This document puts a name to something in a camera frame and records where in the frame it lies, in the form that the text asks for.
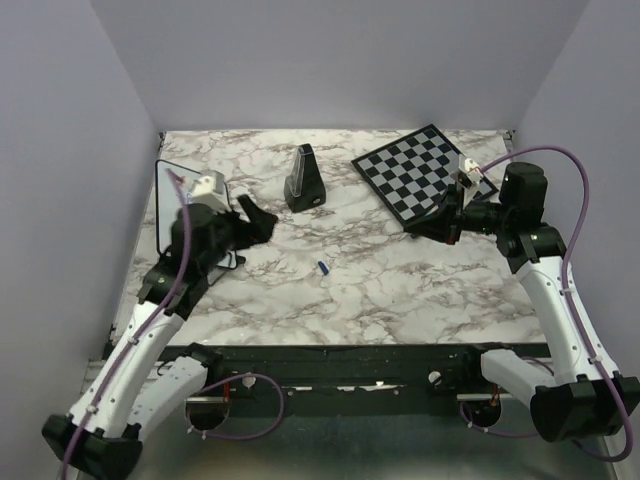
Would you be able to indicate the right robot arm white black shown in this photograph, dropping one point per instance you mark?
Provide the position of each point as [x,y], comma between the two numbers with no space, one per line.
[585,395]

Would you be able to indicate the black grey chessboard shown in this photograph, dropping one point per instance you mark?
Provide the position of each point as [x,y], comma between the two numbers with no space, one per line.
[411,174]

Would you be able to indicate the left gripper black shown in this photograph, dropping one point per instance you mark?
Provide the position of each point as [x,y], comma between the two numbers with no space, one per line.
[247,233]

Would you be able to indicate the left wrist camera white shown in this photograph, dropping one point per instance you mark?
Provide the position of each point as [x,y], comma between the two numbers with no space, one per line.
[210,190]

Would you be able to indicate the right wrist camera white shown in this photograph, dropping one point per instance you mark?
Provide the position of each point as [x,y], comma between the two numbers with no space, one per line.
[468,178]

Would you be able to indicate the black metronome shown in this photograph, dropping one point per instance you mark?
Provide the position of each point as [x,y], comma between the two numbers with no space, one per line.
[304,187]

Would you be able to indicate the blue marker cap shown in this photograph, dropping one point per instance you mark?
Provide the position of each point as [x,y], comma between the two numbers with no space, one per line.
[323,267]

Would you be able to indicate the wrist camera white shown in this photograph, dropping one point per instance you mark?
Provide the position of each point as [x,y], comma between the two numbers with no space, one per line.
[468,178]
[210,190]

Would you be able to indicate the whiteboard with black frame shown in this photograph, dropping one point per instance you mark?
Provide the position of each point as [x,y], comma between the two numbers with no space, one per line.
[167,203]

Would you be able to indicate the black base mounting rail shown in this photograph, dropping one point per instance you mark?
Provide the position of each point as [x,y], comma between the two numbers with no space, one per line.
[341,381]

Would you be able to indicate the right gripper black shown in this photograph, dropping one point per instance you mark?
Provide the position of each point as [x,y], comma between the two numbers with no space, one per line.
[448,221]

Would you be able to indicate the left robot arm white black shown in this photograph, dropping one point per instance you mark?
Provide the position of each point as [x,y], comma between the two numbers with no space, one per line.
[102,434]

